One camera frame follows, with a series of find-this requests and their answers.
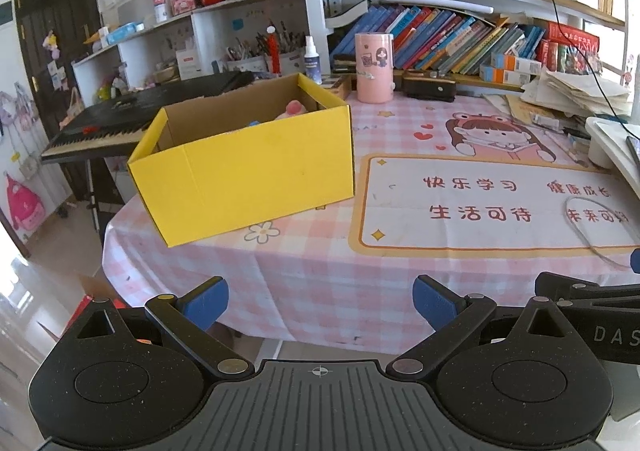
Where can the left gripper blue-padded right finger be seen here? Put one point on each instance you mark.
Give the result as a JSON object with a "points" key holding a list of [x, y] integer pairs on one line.
{"points": [[457, 323]]}

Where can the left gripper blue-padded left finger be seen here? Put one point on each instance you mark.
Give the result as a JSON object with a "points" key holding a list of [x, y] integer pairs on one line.
{"points": [[185, 321]]}

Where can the pink plush pig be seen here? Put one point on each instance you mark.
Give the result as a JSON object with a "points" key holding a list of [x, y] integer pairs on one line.
{"points": [[292, 109]]}

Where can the pink checkered desk mat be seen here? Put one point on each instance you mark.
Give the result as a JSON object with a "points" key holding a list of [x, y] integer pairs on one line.
{"points": [[454, 190]]}

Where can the yellow cardboard box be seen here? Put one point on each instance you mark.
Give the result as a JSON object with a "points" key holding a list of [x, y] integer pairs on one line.
{"points": [[201, 170]]}

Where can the pink backpack on floor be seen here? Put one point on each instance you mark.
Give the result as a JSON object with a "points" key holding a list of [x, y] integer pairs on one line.
{"points": [[25, 206]]}

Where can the black electronic keyboard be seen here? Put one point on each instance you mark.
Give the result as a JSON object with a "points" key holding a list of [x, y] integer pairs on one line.
{"points": [[114, 127]]}

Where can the stack of loose papers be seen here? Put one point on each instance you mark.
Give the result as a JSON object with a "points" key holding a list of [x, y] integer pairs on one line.
{"points": [[573, 95]]}

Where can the pink cylindrical canister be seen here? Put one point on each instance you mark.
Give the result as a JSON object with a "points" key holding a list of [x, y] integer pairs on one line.
{"points": [[374, 68]]}

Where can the wooden chess board box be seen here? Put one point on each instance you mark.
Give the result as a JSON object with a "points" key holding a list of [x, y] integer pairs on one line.
{"points": [[340, 85]]}

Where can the white pen holder cup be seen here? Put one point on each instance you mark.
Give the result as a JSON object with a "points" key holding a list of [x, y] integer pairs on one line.
{"points": [[290, 63]]}

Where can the lower row of books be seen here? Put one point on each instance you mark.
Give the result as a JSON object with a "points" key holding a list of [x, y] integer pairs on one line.
{"points": [[446, 41]]}

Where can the white spray bottle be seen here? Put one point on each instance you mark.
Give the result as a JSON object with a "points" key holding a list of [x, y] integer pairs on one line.
{"points": [[312, 61]]}

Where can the white cubby shelf unit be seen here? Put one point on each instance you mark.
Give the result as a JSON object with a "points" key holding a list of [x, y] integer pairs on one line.
{"points": [[207, 32]]}

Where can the dark wooden door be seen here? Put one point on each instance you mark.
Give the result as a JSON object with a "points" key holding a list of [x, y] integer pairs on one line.
{"points": [[52, 36]]}

